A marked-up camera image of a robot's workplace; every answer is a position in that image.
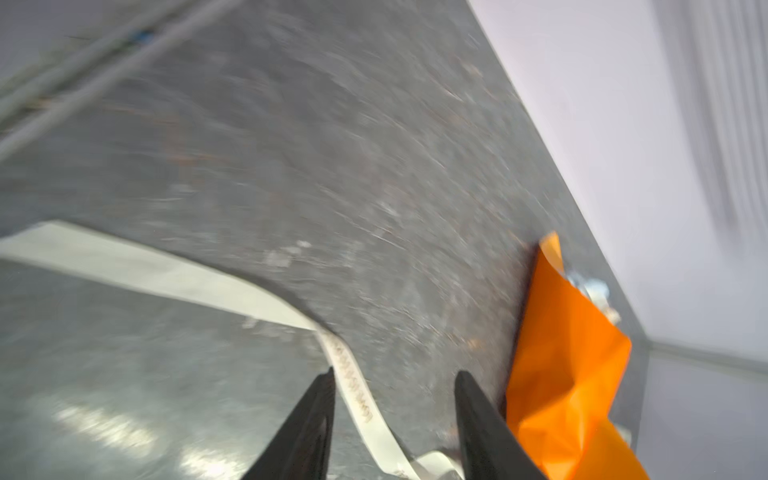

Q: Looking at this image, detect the aluminium side rail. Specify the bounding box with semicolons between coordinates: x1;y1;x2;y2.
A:
1;1;240;161

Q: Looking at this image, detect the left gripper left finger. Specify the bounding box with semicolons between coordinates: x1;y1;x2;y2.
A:
241;368;336;480

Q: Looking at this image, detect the white printed ribbon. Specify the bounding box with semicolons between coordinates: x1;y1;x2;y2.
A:
1;221;464;479

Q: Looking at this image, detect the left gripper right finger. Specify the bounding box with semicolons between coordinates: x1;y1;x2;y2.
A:
454;370;546;480

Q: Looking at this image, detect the orange wrapping paper sheet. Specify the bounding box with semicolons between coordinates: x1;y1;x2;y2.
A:
506;233;648;479

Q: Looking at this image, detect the white fake rose stem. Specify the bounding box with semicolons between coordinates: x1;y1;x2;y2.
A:
566;271;621;325

